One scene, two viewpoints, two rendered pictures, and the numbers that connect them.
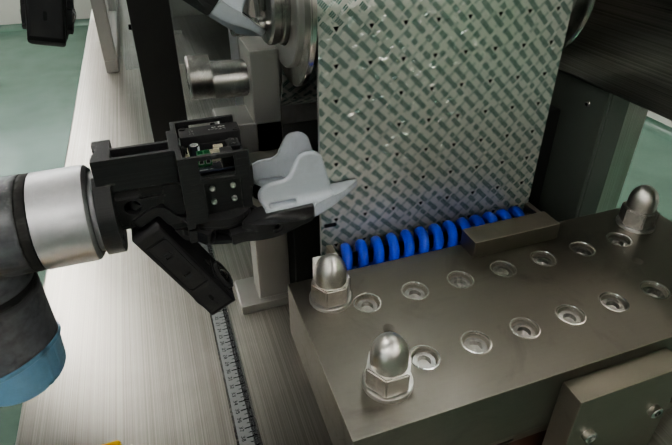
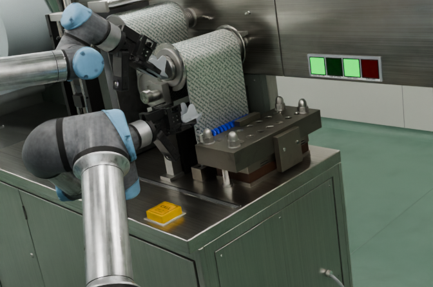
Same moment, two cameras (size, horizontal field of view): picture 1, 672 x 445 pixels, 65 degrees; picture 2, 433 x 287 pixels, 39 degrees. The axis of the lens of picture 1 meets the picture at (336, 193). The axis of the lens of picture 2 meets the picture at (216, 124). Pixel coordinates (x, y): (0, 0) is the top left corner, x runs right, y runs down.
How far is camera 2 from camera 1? 1.40 m
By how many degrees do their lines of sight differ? 25
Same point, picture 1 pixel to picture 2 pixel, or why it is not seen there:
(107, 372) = (140, 203)
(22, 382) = (136, 186)
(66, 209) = (145, 127)
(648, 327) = (288, 122)
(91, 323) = not seen: hidden behind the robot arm
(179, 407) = (172, 198)
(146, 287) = not seen: hidden behind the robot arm
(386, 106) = (203, 89)
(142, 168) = (156, 115)
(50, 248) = (144, 138)
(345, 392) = (226, 149)
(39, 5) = (124, 80)
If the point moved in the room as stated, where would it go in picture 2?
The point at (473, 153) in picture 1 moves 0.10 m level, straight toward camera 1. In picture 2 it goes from (229, 99) to (234, 107)
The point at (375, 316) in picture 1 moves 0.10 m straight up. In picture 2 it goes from (223, 141) to (218, 108)
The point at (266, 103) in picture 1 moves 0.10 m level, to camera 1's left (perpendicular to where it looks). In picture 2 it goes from (167, 99) to (136, 108)
